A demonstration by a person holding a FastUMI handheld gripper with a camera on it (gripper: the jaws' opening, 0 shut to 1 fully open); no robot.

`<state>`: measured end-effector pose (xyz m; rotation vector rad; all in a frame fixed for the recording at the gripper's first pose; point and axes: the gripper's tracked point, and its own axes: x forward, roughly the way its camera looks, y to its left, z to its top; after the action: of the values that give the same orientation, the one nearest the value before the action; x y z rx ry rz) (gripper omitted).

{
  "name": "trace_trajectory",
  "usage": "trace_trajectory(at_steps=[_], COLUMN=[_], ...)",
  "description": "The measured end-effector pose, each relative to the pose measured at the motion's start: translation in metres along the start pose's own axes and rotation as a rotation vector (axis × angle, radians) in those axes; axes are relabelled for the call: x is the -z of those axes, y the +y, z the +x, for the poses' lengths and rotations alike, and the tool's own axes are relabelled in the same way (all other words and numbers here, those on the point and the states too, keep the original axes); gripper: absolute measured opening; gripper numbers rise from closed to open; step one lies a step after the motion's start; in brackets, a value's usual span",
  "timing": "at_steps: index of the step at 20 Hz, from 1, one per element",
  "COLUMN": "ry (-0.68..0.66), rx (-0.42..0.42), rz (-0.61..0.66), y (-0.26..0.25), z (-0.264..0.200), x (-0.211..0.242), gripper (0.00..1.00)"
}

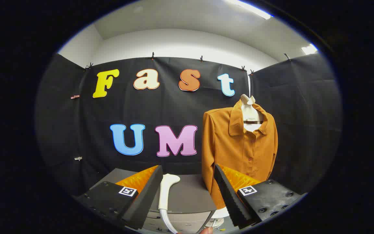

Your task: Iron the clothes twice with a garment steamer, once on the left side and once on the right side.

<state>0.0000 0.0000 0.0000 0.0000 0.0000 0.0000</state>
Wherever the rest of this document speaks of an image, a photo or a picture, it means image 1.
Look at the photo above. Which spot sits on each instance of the plain black backdrop cloth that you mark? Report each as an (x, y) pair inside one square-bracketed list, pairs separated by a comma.
[(304, 130), (60, 130)]

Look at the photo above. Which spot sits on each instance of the white steamer pole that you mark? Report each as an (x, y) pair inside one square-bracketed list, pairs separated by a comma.
[(249, 84)]

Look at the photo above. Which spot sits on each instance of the white garment steamer head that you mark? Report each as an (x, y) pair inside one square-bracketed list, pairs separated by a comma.
[(165, 195)]

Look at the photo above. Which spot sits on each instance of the row of black clips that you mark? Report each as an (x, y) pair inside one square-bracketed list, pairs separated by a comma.
[(153, 55)]

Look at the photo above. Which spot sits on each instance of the orange button shirt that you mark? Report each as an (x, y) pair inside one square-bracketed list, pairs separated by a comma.
[(232, 146)]

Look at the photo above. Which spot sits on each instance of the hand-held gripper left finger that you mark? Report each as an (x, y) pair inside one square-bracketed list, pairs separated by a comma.
[(148, 198)]

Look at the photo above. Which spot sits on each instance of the long ceiling light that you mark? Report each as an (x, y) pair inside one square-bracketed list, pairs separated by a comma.
[(253, 9)]

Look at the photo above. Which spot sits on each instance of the white garment hanger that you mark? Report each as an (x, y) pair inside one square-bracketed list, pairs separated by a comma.
[(248, 112)]

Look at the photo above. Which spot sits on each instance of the square ceiling light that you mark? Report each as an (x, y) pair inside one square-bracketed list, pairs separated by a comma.
[(309, 49)]

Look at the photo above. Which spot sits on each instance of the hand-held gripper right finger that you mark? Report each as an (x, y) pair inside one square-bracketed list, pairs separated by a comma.
[(230, 198)]

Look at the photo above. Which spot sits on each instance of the grey cabinet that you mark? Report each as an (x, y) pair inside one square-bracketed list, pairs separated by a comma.
[(187, 195)]

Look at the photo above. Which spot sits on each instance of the white steamer base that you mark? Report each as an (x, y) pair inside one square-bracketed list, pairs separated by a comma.
[(221, 214)]

